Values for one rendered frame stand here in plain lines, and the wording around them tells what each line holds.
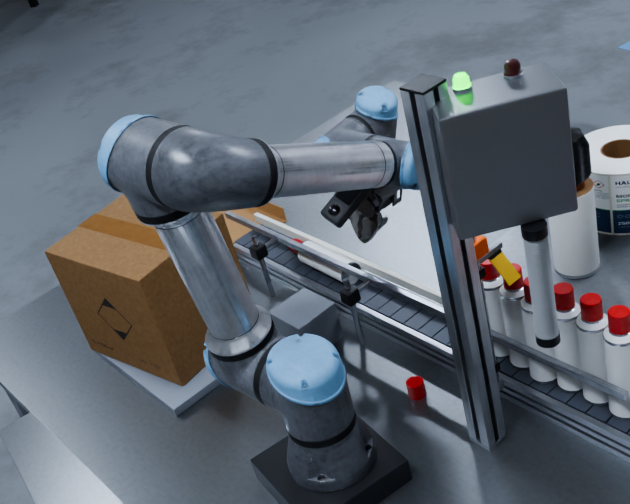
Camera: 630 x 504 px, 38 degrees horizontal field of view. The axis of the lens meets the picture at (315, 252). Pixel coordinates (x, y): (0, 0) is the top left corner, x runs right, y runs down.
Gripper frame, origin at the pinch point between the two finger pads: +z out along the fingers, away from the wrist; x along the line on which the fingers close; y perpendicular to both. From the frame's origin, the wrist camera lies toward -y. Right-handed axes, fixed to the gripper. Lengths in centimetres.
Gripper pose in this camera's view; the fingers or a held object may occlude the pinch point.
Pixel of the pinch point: (361, 239)
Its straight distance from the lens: 184.9
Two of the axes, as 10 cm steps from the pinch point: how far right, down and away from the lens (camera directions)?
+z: 0.0, 6.6, 7.5
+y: 7.3, -5.1, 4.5
